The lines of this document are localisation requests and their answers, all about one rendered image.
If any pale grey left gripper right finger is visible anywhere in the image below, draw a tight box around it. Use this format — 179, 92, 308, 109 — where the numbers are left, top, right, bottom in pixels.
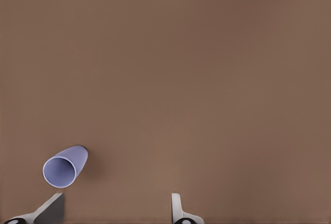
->
171, 192, 205, 224

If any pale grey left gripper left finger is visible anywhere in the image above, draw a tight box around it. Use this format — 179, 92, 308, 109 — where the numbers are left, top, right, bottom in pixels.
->
3, 192, 66, 224

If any purple cup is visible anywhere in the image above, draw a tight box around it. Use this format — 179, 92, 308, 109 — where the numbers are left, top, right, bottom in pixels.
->
42, 145, 89, 189

